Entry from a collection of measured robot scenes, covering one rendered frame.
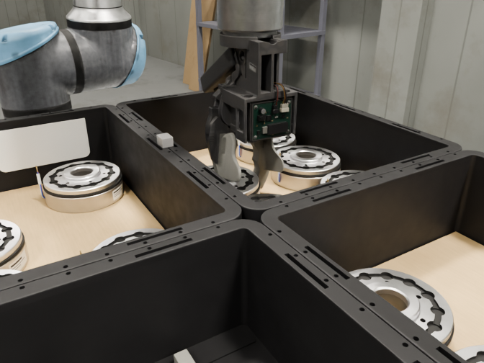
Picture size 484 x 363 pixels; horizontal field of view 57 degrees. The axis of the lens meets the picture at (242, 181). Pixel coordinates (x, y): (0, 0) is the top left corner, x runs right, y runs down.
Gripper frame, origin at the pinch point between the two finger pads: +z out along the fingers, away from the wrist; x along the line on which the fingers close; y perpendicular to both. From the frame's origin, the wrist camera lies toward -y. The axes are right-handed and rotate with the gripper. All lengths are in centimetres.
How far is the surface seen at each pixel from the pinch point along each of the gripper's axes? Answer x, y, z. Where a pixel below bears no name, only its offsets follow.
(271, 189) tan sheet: 4.5, 0.8, 2.0
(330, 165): 12.5, 3.5, -1.2
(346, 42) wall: 220, -234, 28
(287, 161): 7.8, -0.6, -1.2
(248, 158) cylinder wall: 6.1, -9.0, 1.1
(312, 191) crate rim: -3.1, 19.8, -8.0
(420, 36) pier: 223, -165, 15
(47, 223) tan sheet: -25.1, -4.5, 1.9
